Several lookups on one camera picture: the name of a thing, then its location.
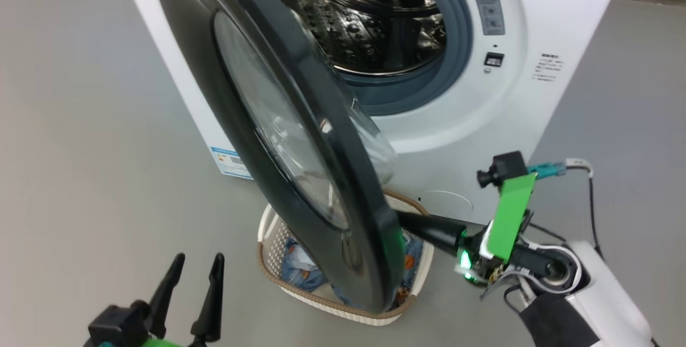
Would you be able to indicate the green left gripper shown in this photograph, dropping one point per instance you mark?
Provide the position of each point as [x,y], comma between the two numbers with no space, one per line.
[155,344]

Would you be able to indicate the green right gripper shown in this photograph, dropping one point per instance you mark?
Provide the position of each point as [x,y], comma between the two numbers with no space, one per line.
[514,213]

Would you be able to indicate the blue cartoon print garment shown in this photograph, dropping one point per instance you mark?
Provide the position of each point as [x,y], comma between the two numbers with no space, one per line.
[300,274]

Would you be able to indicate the black round glass washer door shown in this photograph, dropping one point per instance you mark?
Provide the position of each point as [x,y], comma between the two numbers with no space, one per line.
[187,41]

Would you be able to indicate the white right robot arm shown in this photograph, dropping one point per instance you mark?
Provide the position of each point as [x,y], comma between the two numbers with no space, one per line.
[605,293]

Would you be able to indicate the cream laundry basket brown rim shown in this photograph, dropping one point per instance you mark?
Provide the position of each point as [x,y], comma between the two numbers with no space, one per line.
[273,240]

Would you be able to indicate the white front-loading washing machine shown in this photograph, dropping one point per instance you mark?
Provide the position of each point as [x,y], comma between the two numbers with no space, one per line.
[482,111]

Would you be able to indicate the black door lock socket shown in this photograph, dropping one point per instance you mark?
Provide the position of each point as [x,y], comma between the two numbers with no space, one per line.
[493,59]

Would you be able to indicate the grey rubber door gasket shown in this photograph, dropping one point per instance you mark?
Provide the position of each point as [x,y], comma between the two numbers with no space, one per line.
[455,41]

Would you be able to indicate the round white filter cover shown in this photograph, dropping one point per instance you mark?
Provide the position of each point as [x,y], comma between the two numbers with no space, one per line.
[445,202]

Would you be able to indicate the blue energy label sticker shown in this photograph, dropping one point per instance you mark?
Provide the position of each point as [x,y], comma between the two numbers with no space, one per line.
[228,162]

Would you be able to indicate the small printed text label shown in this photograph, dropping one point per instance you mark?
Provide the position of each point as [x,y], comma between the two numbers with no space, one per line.
[547,67]

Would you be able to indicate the perforated steel washer drum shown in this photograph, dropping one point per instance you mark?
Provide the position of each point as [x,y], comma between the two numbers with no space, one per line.
[364,25]

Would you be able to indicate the grey warning label sticker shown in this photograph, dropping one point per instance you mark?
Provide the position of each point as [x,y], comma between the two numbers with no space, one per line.
[487,9]

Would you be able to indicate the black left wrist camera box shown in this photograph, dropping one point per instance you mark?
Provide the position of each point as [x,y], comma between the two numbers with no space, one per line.
[115,325]

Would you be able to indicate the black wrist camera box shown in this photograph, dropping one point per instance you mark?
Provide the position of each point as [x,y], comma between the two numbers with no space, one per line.
[506,167]
[115,325]

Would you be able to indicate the teal left camera connector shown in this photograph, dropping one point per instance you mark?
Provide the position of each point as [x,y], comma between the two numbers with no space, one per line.
[105,344]

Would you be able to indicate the teal camera connector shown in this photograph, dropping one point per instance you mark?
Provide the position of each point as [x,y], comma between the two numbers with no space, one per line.
[105,344]
[546,169]

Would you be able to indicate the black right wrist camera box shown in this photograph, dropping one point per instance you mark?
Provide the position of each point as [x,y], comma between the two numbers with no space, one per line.
[506,167]

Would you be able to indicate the teal right camera connector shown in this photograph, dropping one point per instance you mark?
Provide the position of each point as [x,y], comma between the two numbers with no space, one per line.
[546,169]

